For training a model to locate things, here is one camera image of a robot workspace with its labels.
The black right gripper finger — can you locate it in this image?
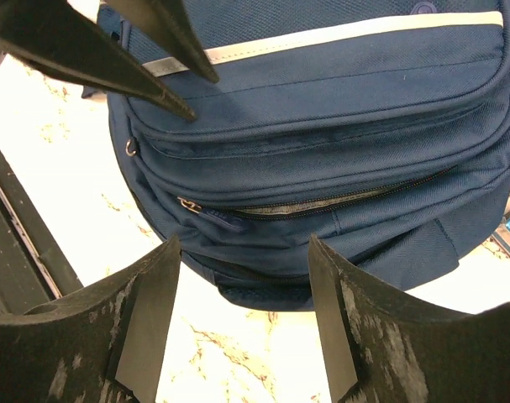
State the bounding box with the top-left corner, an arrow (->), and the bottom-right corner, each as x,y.
308,238 -> 510,402
0,237 -> 181,402
0,1 -> 196,121
107,0 -> 219,83

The navy blue student backpack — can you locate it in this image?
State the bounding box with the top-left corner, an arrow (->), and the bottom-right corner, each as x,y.
97,1 -> 510,311

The black mounting rail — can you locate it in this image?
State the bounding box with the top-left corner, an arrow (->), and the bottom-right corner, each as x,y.
0,150 -> 83,315

